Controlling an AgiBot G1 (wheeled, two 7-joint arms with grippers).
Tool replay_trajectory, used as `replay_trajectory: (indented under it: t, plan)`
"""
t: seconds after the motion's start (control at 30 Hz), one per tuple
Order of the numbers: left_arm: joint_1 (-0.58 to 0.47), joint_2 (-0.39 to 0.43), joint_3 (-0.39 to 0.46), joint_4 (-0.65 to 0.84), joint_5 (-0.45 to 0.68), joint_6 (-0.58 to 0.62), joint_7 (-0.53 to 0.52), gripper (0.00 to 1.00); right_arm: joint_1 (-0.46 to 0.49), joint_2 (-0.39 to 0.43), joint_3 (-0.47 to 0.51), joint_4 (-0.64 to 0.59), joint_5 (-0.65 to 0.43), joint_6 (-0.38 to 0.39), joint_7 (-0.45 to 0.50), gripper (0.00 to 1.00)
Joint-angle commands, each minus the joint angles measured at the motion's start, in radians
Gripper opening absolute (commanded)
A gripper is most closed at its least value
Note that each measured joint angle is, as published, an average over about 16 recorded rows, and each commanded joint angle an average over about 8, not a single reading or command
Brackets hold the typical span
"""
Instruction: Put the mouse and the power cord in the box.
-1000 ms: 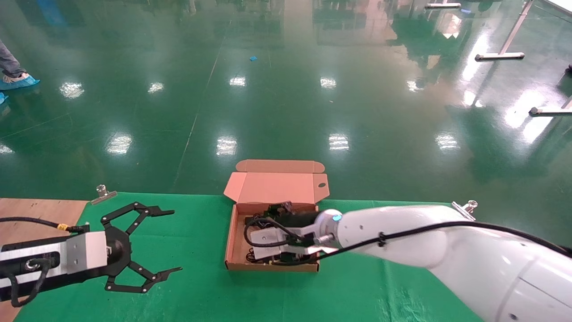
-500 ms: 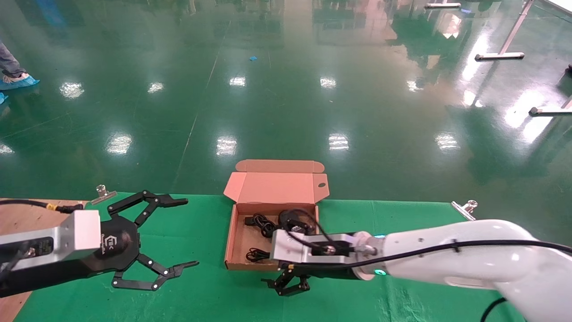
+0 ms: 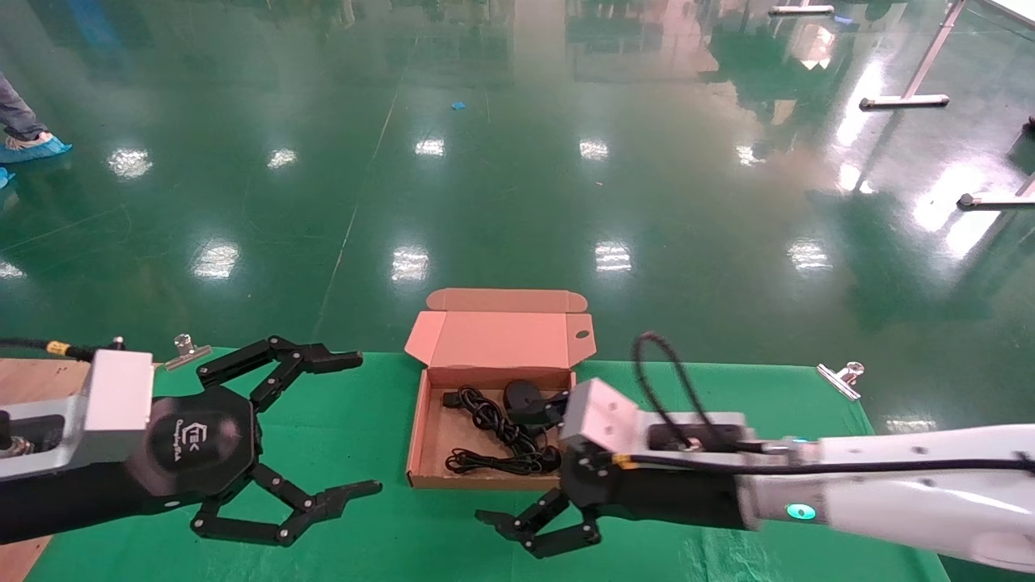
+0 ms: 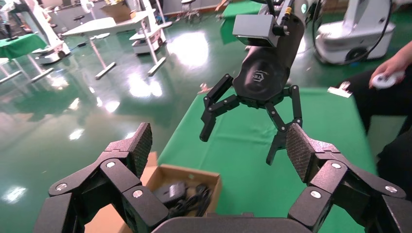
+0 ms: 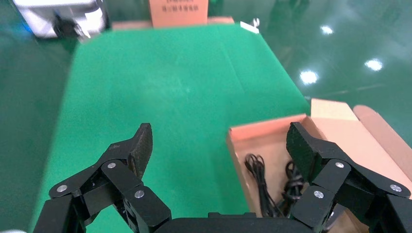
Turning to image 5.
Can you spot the silver binder clip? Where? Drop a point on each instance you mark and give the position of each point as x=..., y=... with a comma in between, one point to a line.
x=249, y=27

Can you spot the open brown cardboard box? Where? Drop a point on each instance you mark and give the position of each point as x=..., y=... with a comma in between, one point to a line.
x=347, y=138

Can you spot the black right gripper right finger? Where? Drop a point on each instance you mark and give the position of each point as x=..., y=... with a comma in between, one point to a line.
x=314, y=205

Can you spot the green table cloth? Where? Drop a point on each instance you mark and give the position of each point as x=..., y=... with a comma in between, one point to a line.
x=161, y=90

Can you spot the printed brown cardboard carton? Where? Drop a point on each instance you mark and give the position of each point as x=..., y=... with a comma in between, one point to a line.
x=178, y=16

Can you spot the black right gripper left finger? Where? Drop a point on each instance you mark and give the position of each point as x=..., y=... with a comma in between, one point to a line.
x=146, y=209

